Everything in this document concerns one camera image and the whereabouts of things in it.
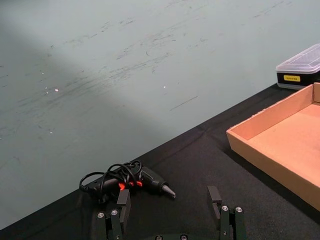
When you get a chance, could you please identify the clear plastic case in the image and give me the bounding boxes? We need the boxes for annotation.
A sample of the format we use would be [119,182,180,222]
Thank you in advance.
[275,43,320,91]

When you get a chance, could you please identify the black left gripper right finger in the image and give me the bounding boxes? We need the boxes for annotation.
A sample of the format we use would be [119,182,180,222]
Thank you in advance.
[206,185,248,240]

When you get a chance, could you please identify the black table cloth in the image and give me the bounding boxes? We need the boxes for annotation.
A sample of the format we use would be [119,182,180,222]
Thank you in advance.
[0,83,320,240]

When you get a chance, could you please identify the black corded tool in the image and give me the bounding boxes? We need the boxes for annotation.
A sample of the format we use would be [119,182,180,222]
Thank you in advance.
[79,160,177,205]

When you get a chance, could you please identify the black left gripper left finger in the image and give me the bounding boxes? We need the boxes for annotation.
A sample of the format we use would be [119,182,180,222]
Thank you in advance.
[96,189,132,240]

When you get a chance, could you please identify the brown cardboard tray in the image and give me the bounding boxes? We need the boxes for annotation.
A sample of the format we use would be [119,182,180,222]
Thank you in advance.
[226,82,320,212]

